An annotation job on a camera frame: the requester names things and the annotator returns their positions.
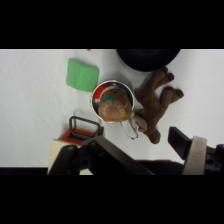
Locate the brown potato toy with face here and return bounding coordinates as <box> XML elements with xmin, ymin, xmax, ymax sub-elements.
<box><xmin>93</xmin><ymin>83</ymin><xmax>132</xmax><ymax>123</ymax></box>

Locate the green sponge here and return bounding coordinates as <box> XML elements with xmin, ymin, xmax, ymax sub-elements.
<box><xmin>65</xmin><ymin>57</ymin><xmax>101</xmax><ymax>93</ymax></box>

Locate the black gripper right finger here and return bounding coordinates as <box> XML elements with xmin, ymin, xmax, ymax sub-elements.
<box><xmin>167</xmin><ymin>126</ymin><xmax>224</xmax><ymax>176</ymax></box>

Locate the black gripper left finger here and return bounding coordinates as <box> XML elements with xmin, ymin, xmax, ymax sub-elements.
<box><xmin>47</xmin><ymin>134</ymin><xmax>155</xmax><ymax>176</ymax></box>

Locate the silver metal pot with handle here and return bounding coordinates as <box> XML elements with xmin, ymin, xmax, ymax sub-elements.
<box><xmin>90</xmin><ymin>79</ymin><xmax>140</xmax><ymax>141</ymax></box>

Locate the black bowl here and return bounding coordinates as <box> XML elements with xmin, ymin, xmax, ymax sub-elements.
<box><xmin>115</xmin><ymin>49</ymin><xmax>182</xmax><ymax>73</ymax></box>

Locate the brown reindeer plush toy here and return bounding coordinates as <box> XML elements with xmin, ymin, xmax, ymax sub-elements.
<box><xmin>133</xmin><ymin>66</ymin><xmax>185</xmax><ymax>145</ymax></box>

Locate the wooden box with black handle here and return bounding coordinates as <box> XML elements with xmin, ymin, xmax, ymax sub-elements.
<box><xmin>47</xmin><ymin>115</ymin><xmax>103</xmax><ymax>176</ymax></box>

